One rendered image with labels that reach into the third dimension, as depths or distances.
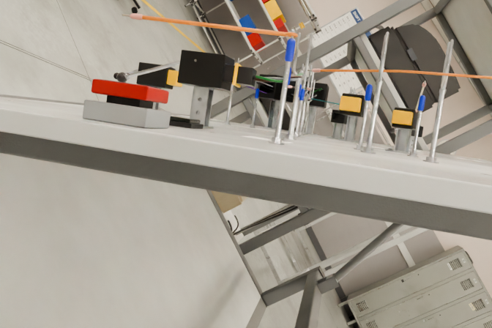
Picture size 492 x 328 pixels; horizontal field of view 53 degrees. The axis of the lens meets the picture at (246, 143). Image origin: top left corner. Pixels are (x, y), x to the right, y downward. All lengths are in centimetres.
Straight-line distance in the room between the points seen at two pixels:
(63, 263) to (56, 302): 7
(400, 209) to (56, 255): 51
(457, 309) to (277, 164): 738
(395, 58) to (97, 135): 137
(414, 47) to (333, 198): 123
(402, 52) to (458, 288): 619
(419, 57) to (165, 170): 127
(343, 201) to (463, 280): 718
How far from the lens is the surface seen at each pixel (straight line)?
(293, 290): 156
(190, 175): 50
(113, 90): 42
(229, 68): 59
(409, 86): 166
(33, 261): 76
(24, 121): 41
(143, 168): 52
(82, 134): 39
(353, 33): 159
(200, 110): 60
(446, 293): 764
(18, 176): 82
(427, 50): 168
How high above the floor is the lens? 125
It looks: 10 degrees down
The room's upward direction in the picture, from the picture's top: 62 degrees clockwise
